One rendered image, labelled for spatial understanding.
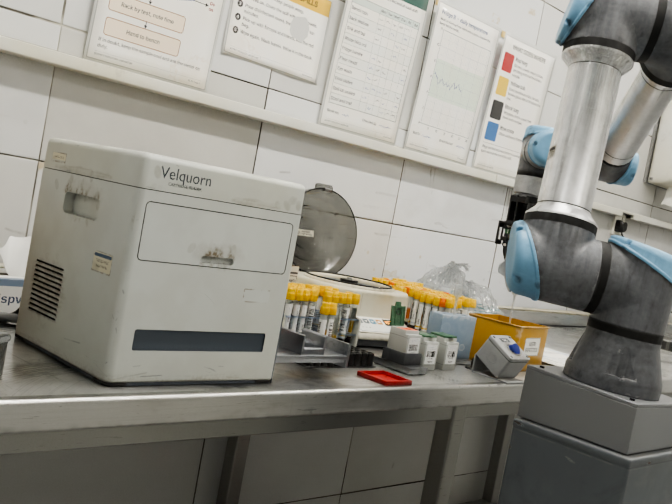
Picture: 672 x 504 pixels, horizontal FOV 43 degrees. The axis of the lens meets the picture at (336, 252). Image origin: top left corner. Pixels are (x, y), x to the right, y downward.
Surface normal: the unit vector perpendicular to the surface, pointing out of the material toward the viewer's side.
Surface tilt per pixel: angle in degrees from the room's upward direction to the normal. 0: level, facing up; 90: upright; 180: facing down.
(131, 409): 90
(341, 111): 93
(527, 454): 90
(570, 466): 90
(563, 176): 79
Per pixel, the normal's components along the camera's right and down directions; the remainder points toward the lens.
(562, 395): -0.70, -0.09
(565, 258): 0.01, -0.17
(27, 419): 0.69, 0.17
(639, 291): -0.09, 0.05
